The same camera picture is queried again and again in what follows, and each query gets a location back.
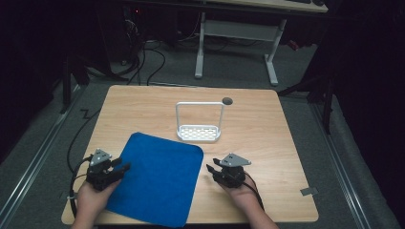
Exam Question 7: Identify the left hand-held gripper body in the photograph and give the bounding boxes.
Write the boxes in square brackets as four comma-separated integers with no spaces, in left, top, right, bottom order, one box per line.
[85,148,121,192]

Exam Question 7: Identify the dark metal stand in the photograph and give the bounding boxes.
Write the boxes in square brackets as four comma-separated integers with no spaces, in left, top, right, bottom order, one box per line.
[277,71,336,135]
[58,55,92,115]

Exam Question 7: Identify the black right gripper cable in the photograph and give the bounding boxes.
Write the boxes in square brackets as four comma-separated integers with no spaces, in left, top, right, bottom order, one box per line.
[243,172,266,212]

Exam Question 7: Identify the blue cloth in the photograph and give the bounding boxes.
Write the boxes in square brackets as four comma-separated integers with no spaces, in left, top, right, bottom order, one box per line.
[105,132,204,229]

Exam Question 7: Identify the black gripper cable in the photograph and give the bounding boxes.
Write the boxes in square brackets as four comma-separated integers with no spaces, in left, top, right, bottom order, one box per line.
[66,109,102,219]
[243,172,266,212]

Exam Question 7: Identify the grey tape piece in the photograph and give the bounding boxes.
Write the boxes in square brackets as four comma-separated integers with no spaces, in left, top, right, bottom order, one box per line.
[299,186,319,198]

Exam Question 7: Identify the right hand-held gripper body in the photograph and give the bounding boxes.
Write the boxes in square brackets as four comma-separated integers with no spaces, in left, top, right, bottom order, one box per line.
[212,153,252,189]

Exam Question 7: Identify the person's left hand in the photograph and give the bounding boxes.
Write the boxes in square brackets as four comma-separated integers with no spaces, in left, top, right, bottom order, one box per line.
[75,179,122,221]

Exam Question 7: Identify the black floor cables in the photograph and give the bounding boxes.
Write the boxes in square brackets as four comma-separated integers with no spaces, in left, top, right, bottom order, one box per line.
[85,18,167,87]

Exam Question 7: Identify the person's right hand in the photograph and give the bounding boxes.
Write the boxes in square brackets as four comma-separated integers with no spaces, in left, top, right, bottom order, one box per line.
[222,177,261,213]

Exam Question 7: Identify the white-framed desk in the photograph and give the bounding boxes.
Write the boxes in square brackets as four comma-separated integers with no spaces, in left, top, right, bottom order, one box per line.
[178,0,330,87]

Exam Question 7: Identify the white rack with handle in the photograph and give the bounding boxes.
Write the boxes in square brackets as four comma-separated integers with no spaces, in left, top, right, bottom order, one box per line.
[175,101,225,143]

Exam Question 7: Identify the metal floor rail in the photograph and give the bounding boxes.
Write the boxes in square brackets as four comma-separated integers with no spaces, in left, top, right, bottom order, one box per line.
[0,85,83,223]
[309,102,373,229]

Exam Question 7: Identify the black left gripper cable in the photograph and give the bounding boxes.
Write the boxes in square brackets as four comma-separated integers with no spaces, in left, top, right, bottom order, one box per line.
[66,109,102,219]

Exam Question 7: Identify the dark computer tower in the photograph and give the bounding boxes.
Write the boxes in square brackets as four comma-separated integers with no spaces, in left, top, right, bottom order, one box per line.
[103,4,146,66]

